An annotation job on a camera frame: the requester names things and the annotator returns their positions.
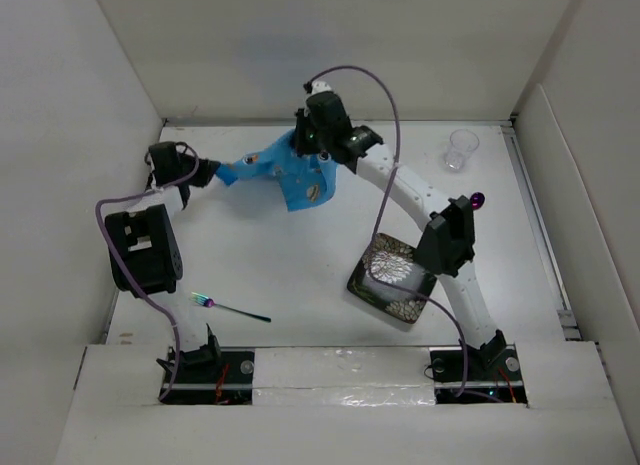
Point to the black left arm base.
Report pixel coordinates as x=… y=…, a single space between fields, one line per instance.
x=209 y=375

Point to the clear plastic cup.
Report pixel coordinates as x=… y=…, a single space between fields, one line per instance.
x=463 y=143

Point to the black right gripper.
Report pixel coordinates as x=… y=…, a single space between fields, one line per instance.
x=303 y=144

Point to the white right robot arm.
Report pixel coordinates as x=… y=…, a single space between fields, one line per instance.
x=446 y=246

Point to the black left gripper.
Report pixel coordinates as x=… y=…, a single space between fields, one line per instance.
x=205 y=168

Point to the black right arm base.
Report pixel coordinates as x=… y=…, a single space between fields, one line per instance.
x=491 y=374

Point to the blue space-print cloth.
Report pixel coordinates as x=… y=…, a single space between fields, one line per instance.
x=305 y=181

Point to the black floral square plate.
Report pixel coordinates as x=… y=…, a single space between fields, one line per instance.
x=389 y=279

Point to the purple iridescent spoon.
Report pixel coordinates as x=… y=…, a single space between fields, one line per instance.
x=477 y=200

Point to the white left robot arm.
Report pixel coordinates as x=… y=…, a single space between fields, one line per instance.
x=143 y=249

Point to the iridescent fork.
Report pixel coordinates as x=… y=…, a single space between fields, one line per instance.
x=207 y=302

